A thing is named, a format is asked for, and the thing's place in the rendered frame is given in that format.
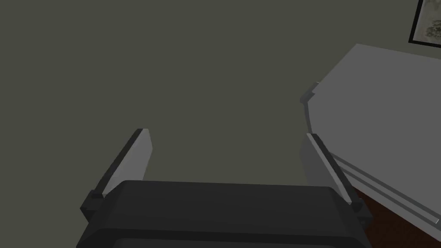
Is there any black framed wall picture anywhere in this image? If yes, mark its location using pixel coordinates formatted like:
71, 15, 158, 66
408, 0, 441, 48

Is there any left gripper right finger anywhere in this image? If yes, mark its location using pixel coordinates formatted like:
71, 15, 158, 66
299, 132, 374, 226

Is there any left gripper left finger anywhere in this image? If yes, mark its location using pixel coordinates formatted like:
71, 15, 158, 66
80, 128, 154, 222

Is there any grey curved door handle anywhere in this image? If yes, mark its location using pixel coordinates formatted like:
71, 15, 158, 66
299, 82, 321, 134

